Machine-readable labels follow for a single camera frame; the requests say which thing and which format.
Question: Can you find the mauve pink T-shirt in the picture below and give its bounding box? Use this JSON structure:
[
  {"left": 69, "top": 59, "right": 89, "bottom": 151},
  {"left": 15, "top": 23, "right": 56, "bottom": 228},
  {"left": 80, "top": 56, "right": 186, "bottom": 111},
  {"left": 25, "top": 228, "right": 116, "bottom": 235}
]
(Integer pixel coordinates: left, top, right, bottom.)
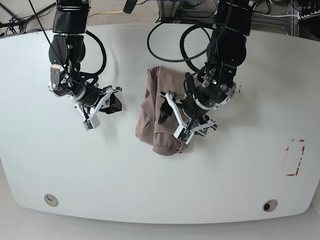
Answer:
[{"left": 135, "top": 66, "right": 188, "bottom": 156}]

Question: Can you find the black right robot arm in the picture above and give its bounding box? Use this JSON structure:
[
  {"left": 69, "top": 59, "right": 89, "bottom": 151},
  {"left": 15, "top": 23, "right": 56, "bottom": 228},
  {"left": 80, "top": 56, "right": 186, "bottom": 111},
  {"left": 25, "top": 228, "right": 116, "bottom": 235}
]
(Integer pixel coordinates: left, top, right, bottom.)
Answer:
[{"left": 48, "top": 0, "right": 122, "bottom": 131}]

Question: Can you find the red tape rectangle marking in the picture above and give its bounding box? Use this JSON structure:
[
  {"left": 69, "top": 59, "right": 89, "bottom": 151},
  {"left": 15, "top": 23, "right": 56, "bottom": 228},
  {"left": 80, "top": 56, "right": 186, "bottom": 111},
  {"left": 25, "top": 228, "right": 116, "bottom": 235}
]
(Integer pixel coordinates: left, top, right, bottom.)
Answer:
[{"left": 283, "top": 139, "right": 306, "bottom": 177}]

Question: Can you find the white power strip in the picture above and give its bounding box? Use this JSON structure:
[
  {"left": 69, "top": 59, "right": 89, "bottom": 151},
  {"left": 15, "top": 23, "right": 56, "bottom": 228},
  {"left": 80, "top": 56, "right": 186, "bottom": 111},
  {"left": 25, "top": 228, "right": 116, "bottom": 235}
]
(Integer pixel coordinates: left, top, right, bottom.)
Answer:
[{"left": 297, "top": 5, "right": 320, "bottom": 20}]

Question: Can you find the table cable grommet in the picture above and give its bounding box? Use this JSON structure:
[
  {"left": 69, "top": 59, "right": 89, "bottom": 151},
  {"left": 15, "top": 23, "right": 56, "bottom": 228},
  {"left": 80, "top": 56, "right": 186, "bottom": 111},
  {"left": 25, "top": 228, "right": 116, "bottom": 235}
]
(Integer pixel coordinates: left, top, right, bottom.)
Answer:
[
  {"left": 44, "top": 194, "right": 59, "bottom": 207},
  {"left": 262, "top": 199, "right": 278, "bottom": 213}
]

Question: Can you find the black tripod stand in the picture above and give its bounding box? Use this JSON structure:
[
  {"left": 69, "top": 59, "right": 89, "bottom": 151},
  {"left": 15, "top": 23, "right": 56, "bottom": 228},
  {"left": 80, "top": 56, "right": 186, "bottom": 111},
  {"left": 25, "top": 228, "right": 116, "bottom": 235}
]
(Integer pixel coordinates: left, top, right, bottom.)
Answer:
[{"left": 0, "top": 2, "right": 56, "bottom": 38}]

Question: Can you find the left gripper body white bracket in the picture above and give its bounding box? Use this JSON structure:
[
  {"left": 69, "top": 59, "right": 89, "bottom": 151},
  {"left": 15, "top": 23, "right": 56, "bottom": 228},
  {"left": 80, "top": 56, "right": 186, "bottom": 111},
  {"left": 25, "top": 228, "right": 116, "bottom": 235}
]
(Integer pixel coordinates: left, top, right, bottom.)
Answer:
[{"left": 158, "top": 91, "right": 216, "bottom": 145}]

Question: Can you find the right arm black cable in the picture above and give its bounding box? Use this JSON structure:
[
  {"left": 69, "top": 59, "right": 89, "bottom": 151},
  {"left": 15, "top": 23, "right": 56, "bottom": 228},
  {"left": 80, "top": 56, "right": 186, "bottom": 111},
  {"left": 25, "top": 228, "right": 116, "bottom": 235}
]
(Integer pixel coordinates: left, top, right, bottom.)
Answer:
[{"left": 27, "top": 0, "right": 108, "bottom": 83}]

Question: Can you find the aluminium frame base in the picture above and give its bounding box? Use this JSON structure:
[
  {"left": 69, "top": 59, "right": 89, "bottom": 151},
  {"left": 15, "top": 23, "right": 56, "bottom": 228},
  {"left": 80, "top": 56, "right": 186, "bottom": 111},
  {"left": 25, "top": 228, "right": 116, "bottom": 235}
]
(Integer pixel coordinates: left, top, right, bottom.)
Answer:
[{"left": 156, "top": 0, "right": 218, "bottom": 24}]

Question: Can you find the right table cable grommet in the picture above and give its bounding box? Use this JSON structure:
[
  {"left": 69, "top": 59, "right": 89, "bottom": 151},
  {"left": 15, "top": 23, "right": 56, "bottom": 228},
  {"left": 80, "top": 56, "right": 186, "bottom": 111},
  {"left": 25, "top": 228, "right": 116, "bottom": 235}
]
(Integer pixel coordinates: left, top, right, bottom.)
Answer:
[{"left": 262, "top": 199, "right": 278, "bottom": 213}]

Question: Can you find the yellow cable on floor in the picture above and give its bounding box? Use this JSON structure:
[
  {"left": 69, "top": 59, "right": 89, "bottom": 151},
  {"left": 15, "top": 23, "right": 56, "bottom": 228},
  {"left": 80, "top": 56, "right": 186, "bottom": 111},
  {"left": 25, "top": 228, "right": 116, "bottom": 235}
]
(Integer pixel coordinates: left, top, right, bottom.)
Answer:
[{"left": 88, "top": 11, "right": 125, "bottom": 19}]

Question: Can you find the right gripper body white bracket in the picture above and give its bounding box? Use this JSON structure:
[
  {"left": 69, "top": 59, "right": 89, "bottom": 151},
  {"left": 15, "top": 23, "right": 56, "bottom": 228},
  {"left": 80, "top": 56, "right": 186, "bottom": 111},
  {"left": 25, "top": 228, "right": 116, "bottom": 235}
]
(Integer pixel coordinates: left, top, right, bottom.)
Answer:
[{"left": 74, "top": 85, "right": 122, "bottom": 131}]

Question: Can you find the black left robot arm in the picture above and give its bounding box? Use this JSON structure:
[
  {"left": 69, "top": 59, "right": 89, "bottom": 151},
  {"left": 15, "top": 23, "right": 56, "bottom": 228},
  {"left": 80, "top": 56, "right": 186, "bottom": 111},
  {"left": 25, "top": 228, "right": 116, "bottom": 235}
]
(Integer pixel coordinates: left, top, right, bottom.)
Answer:
[{"left": 158, "top": 0, "right": 253, "bottom": 144}]

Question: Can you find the left table cable grommet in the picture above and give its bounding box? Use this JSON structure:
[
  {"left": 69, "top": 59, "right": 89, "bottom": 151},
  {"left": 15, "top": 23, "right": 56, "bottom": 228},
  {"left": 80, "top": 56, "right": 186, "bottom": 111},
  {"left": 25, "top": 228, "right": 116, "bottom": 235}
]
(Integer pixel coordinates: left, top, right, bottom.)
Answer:
[{"left": 44, "top": 194, "right": 59, "bottom": 207}]

